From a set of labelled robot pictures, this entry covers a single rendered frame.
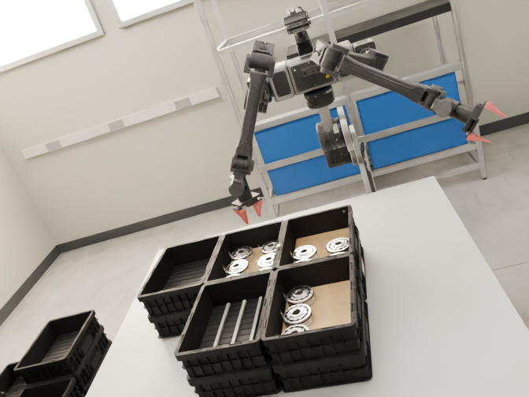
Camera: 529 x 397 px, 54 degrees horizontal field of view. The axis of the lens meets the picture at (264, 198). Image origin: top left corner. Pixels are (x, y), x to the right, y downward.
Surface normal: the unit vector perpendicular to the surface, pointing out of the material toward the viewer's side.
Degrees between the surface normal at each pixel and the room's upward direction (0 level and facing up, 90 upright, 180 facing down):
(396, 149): 90
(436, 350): 0
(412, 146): 90
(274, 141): 90
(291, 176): 90
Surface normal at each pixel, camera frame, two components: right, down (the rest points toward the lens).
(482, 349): -0.32, -0.87
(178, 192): -0.07, 0.42
